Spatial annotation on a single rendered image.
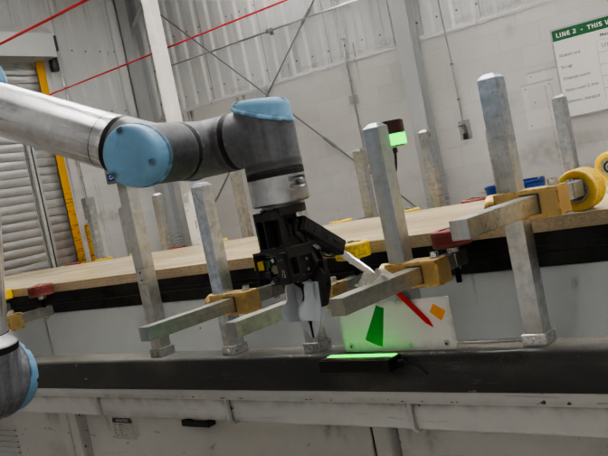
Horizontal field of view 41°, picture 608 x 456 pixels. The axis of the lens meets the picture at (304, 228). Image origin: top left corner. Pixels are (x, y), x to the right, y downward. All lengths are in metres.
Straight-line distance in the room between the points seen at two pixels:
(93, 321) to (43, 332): 0.29
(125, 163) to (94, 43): 10.84
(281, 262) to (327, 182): 9.12
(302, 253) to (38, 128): 0.44
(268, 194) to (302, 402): 0.73
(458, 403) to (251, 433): 0.87
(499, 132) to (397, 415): 0.62
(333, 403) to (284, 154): 0.73
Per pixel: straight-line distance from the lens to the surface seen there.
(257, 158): 1.21
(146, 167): 1.15
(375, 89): 9.86
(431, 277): 1.51
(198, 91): 11.59
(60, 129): 1.26
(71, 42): 11.77
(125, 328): 2.53
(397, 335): 1.59
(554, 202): 1.39
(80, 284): 2.62
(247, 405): 1.95
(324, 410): 1.80
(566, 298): 1.66
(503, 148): 1.42
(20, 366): 1.76
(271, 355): 1.80
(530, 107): 9.06
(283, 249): 1.21
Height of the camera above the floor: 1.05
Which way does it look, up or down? 3 degrees down
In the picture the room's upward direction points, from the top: 11 degrees counter-clockwise
